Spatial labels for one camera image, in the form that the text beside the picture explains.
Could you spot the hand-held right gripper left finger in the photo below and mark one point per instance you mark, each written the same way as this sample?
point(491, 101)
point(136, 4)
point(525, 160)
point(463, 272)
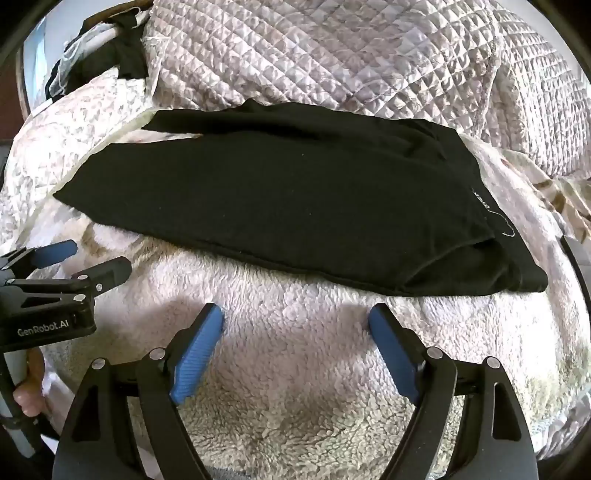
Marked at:
point(198, 355)

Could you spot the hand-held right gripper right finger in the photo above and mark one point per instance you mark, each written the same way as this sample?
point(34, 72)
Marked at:
point(392, 350)

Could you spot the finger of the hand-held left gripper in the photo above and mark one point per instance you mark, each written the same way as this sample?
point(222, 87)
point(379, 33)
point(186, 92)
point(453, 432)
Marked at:
point(106, 272)
point(55, 253)

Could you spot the black pants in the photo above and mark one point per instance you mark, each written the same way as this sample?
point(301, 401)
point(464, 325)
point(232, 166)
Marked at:
point(277, 194)

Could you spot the person's left hand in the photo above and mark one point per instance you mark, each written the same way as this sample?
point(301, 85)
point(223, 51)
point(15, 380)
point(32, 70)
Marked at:
point(30, 397)

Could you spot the cream floral fleece blanket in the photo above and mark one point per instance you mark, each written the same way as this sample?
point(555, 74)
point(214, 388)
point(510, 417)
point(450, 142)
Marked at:
point(286, 332)

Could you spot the white crinkled pillow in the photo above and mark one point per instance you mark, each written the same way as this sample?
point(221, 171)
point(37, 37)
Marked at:
point(69, 138)

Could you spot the dark clothes pile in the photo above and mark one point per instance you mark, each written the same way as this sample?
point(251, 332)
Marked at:
point(129, 55)

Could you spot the grey quilted blanket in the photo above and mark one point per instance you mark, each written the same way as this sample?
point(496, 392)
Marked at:
point(346, 55)

